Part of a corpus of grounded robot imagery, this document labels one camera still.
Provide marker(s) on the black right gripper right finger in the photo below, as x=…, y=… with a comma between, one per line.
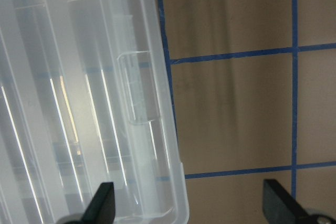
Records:
x=280, y=207

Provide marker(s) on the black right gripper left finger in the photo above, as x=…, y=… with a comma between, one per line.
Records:
x=101, y=209

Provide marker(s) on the clear plastic box lid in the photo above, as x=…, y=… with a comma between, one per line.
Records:
x=85, y=99

